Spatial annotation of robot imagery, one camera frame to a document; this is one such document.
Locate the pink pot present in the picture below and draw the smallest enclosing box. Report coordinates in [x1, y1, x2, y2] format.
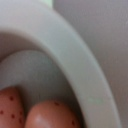
[0, 0, 122, 128]

